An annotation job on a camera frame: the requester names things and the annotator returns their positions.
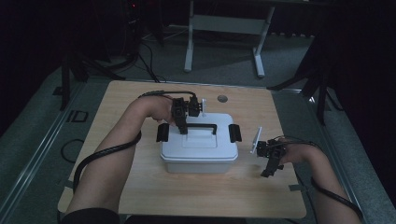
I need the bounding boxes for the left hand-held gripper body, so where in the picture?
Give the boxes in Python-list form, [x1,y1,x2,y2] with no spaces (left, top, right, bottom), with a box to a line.
[171,94,207,126]

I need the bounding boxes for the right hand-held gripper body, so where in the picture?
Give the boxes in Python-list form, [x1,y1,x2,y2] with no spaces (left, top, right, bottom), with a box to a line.
[249,125,287,163]

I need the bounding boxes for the white storage box black handle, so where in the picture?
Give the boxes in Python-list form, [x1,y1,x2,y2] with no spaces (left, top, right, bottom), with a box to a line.
[156,111,243,175]

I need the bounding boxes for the person's right hand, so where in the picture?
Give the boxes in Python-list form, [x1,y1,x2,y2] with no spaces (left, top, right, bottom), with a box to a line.
[278,137,316,166]

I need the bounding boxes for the person's left hand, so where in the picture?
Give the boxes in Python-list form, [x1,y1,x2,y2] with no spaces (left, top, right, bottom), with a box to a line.
[135,95,177,127]

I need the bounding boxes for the black metal stand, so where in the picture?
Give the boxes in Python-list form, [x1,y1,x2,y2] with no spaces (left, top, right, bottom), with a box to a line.
[266,31,344,127]
[59,46,127,112]

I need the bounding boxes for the dark equipment rack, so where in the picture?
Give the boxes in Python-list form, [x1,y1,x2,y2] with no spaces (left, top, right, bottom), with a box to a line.
[122,0,145,62]

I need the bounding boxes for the person's dark sleeve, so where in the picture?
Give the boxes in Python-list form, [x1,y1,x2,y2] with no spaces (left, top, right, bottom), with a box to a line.
[60,207,121,224]

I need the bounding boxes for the black floor cables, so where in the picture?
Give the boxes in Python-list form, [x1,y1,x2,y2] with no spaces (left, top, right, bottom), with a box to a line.
[136,40,168,84]

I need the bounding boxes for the metal floor rail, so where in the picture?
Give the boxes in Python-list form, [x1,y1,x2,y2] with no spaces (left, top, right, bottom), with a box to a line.
[306,92,375,224]
[0,81,87,218]

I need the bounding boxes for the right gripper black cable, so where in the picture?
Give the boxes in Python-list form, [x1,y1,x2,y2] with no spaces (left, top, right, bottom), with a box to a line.
[267,135,364,220]

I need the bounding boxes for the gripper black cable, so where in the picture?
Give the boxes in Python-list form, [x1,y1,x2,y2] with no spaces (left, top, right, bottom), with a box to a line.
[267,135,364,220]
[72,90,198,193]

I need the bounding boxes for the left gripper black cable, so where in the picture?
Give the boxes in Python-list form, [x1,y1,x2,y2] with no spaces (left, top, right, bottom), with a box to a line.
[72,90,198,193]

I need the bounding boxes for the white metal desk frame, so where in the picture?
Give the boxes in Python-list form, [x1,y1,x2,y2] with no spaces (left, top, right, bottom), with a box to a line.
[183,0,276,78]

